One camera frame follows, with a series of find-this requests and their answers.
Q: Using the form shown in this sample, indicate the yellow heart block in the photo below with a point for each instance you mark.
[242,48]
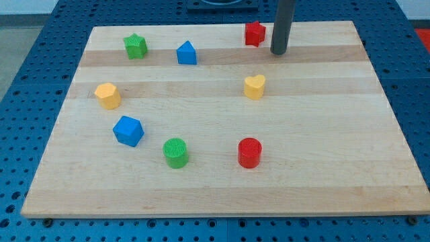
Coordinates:
[254,86]

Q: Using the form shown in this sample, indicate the wooden board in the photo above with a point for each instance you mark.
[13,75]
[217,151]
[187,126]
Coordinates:
[331,145]

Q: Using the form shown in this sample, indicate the red cylinder block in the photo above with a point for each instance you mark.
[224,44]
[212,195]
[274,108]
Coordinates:
[249,152]

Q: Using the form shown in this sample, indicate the green star block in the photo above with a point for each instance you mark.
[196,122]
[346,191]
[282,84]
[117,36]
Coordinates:
[135,46]

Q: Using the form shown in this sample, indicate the red star block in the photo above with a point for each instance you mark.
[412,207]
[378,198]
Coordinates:
[254,33]

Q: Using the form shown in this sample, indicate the green cylinder block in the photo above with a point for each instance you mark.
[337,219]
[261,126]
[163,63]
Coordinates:
[175,152]

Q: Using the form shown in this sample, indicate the blue triangle block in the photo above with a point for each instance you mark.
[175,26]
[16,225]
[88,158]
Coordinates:
[186,54]

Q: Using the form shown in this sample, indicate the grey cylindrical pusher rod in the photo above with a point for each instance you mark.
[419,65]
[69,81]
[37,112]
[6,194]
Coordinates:
[282,26]

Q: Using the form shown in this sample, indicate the blue cube block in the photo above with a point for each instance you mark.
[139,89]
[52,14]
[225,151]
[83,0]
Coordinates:
[128,131]

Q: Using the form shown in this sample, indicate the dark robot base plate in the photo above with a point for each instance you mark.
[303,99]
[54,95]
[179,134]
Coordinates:
[216,5]

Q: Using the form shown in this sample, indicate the yellow hexagon block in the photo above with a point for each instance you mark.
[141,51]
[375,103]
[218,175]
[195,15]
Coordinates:
[108,96]

